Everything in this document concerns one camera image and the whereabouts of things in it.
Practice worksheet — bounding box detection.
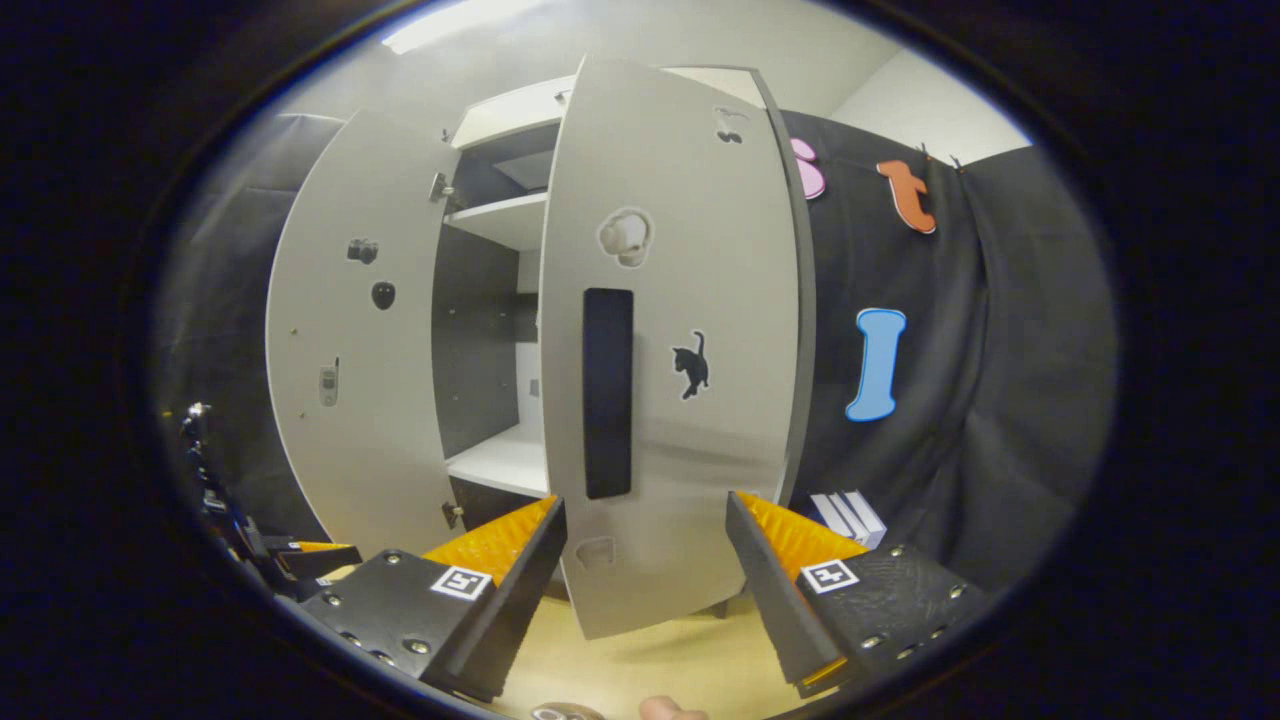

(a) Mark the black jointed stand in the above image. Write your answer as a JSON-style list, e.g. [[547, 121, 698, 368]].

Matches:
[[178, 400, 266, 596]]

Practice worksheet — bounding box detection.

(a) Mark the white and grey cabinet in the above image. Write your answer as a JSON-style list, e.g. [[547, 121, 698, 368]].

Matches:
[[430, 62, 816, 621]]

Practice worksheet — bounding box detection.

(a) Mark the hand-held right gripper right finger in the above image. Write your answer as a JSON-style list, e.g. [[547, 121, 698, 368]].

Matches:
[[726, 488, 996, 699]]

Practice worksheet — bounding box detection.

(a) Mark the black backdrop cloth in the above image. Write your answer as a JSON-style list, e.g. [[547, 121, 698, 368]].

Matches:
[[160, 112, 351, 546], [780, 108, 1119, 591]]

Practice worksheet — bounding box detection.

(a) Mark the white cabinet shelf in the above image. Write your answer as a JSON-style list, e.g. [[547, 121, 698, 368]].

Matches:
[[443, 192, 549, 253]]

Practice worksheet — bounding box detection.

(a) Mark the white cabinet drawer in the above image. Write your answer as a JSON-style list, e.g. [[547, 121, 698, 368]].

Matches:
[[450, 75, 576, 151]]

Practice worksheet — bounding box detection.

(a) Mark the white book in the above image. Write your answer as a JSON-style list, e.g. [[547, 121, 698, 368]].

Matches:
[[825, 491, 873, 537]]

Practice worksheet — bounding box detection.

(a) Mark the white cabinet door cat sticker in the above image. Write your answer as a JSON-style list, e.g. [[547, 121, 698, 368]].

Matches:
[[538, 55, 816, 641]]

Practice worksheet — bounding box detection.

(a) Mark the white cabinet door phone sticker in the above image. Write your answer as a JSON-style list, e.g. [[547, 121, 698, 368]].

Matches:
[[265, 108, 463, 561]]

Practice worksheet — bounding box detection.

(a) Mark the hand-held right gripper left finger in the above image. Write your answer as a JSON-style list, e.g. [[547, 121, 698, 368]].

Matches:
[[298, 495, 569, 703]]

